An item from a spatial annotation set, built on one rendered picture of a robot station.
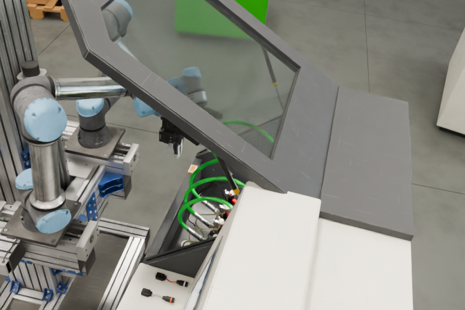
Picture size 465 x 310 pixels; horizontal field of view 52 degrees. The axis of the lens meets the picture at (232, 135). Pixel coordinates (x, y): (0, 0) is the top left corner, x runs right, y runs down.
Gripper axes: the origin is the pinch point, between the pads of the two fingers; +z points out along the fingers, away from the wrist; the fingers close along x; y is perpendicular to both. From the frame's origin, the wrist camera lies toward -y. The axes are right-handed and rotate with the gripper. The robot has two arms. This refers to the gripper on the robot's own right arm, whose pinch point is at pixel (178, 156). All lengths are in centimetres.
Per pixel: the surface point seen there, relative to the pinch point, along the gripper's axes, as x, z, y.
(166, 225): 14.6, 27.1, -0.3
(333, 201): 31, -28, -60
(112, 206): -61, 122, 68
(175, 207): 4.0, 27.1, -0.4
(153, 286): 44, 24, -7
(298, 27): -388, 122, -12
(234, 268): 67, -33, -38
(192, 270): 36.2, 20.3, -19.0
